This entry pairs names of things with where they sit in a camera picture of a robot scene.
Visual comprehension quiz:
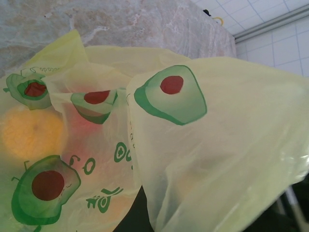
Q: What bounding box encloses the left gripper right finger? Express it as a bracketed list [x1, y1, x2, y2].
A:
[275, 178, 309, 232]

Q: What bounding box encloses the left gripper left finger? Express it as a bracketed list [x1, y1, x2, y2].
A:
[115, 186, 152, 232]

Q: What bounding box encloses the red apple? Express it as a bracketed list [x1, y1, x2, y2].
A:
[61, 106, 116, 157]

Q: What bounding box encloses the yellow-green avocado print plastic bag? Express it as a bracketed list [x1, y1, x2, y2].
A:
[0, 29, 309, 232]

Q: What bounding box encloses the round orange fruit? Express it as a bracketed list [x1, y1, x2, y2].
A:
[0, 106, 65, 160]

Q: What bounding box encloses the aluminium frame post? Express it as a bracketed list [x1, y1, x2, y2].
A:
[233, 4, 309, 44]

